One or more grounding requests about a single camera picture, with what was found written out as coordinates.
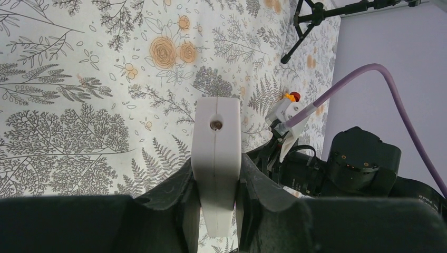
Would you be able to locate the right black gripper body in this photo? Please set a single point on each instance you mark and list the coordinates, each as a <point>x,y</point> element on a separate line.
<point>301,170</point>

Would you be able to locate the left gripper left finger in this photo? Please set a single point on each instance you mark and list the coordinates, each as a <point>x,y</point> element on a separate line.
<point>113,223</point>

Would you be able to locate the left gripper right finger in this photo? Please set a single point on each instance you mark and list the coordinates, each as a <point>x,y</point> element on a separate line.
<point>269,219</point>

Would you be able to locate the orange toy car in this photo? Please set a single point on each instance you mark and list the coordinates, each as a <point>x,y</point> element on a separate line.
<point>293,96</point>

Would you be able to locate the floral table mat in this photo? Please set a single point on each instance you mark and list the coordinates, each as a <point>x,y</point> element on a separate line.
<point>99,97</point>

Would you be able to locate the black tripod mic stand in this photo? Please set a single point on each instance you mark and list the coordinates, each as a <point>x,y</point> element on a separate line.
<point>310,14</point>

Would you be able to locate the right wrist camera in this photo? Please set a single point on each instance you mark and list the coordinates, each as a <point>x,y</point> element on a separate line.
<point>284,110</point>

